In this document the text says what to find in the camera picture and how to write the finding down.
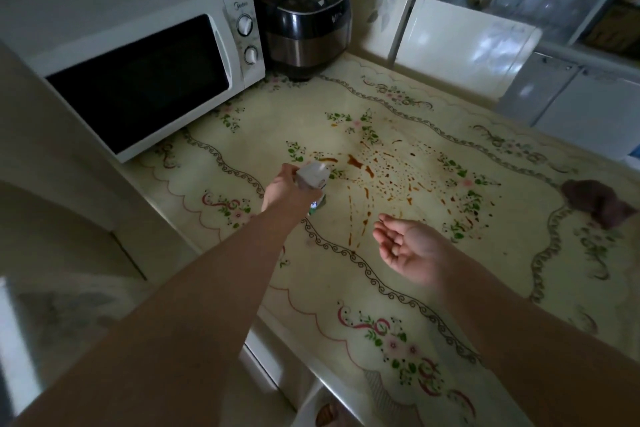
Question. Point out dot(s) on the glossy white chair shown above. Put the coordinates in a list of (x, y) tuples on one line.
[(372, 11), (460, 49)]

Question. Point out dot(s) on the person's left hand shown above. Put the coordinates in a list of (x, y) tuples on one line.
[(281, 191)]

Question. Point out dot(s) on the person's right forearm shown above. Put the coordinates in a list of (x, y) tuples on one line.
[(530, 336)]

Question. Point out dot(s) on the person's right hand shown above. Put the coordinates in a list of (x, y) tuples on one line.
[(417, 251)]

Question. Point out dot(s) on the white glass-door cabinet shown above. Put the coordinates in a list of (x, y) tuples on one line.
[(560, 41)]

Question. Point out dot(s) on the person's left fingers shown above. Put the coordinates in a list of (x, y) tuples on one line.
[(292, 170)]

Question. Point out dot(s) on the black and silver rice cooker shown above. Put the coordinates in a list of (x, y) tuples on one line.
[(305, 21)]

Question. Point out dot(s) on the person's right fingers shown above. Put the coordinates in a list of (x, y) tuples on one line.
[(392, 236)]

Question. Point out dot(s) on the person's left forearm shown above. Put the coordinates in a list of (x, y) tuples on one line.
[(190, 311)]

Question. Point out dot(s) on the small white carton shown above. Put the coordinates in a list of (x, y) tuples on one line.
[(314, 181)]

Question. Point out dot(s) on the white microwave oven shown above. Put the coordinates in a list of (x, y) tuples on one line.
[(135, 51)]

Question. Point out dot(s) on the brown sauce spill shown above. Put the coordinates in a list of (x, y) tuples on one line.
[(385, 176)]

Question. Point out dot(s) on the floral cream tablecloth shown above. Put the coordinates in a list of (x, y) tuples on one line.
[(450, 221)]

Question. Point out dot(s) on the dark brown cloth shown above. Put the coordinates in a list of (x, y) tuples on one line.
[(595, 201)]

